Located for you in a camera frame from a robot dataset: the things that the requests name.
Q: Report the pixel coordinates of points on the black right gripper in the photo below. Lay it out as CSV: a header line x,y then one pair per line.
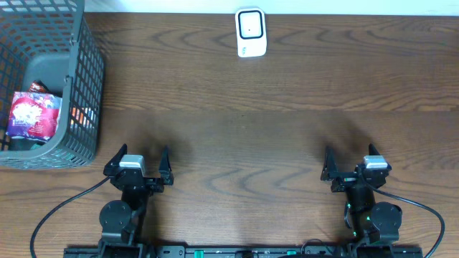
x,y
330,172

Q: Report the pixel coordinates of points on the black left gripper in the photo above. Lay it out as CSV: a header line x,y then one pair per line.
x,y
140,181

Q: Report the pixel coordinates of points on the orange white snack packet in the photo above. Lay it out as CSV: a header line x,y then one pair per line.
x,y
82,117

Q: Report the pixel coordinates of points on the purple red snack bag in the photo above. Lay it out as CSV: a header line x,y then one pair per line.
x,y
34,116

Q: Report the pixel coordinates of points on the red Top chocolate bar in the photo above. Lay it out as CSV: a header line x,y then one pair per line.
x,y
37,86

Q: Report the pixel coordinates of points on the teal snack packet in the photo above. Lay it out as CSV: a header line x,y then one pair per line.
x,y
36,145

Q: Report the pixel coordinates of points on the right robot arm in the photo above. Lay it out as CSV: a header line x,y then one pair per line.
x,y
375,225

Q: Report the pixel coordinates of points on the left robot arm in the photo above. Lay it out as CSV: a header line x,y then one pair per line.
x,y
122,220

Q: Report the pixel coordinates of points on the white barcode scanner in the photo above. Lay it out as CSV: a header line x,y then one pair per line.
x,y
251,32

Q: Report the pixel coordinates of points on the grey plastic mesh basket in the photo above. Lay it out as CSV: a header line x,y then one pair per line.
x,y
49,41

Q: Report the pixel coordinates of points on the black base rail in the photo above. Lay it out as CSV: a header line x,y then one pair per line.
x,y
236,252

